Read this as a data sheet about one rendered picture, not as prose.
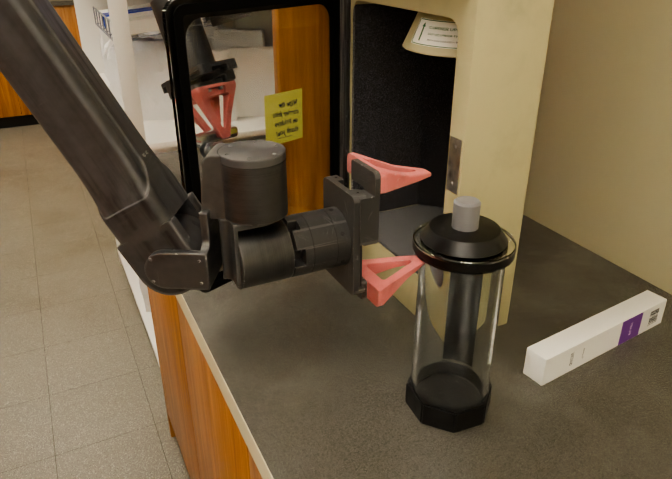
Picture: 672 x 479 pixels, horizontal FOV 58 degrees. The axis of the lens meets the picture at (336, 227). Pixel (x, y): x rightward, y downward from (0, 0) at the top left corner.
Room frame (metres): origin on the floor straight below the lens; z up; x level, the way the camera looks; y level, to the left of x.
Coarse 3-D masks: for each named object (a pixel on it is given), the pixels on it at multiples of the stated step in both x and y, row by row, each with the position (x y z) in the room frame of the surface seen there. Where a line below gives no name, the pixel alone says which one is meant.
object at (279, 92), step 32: (192, 32) 0.77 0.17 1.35; (224, 32) 0.80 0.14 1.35; (256, 32) 0.84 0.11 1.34; (288, 32) 0.89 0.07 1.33; (320, 32) 0.94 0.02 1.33; (192, 64) 0.76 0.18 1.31; (224, 64) 0.80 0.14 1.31; (256, 64) 0.84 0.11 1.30; (288, 64) 0.88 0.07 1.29; (320, 64) 0.93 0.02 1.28; (192, 96) 0.76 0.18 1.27; (224, 96) 0.80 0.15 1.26; (256, 96) 0.84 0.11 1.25; (288, 96) 0.88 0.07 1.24; (320, 96) 0.93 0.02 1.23; (224, 128) 0.79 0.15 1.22; (256, 128) 0.83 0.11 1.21; (288, 128) 0.88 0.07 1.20; (320, 128) 0.93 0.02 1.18; (288, 160) 0.88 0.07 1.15; (320, 160) 0.93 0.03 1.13; (288, 192) 0.88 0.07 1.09; (320, 192) 0.93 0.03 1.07
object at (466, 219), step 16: (464, 208) 0.57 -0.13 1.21; (480, 208) 0.57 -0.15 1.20; (432, 224) 0.58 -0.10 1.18; (448, 224) 0.58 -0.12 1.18; (464, 224) 0.57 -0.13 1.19; (480, 224) 0.58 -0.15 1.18; (496, 224) 0.58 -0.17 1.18; (432, 240) 0.56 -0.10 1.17; (448, 240) 0.55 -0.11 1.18; (464, 240) 0.55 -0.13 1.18; (480, 240) 0.55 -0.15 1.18; (496, 240) 0.55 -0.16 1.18; (464, 256) 0.53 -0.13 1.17; (480, 256) 0.53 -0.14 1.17
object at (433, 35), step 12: (420, 12) 0.86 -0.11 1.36; (420, 24) 0.84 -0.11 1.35; (432, 24) 0.82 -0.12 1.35; (444, 24) 0.81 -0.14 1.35; (408, 36) 0.86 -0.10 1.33; (420, 36) 0.83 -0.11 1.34; (432, 36) 0.81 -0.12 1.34; (444, 36) 0.80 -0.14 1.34; (456, 36) 0.79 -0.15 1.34; (408, 48) 0.84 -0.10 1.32; (420, 48) 0.82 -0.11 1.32; (432, 48) 0.80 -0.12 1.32; (444, 48) 0.80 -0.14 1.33; (456, 48) 0.79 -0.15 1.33
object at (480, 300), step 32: (448, 256) 0.54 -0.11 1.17; (448, 288) 0.54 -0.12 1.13; (480, 288) 0.53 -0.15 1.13; (416, 320) 0.57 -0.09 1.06; (448, 320) 0.54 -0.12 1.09; (480, 320) 0.54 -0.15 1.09; (416, 352) 0.57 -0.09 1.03; (448, 352) 0.54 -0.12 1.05; (480, 352) 0.54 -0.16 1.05; (416, 384) 0.56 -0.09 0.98; (448, 384) 0.53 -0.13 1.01; (480, 384) 0.54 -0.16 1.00
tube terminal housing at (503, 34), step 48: (384, 0) 0.87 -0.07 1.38; (432, 0) 0.77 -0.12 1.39; (480, 0) 0.70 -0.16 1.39; (528, 0) 0.73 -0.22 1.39; (480, 48) 0.70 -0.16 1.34; (528, 48) 0.73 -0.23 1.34; (480, 96) 0.71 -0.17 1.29; (528, 96) 0.74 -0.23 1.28; (480, 144) 0.71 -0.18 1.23; (528, 144) 0.74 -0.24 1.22; (480, 192) 0.71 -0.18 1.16
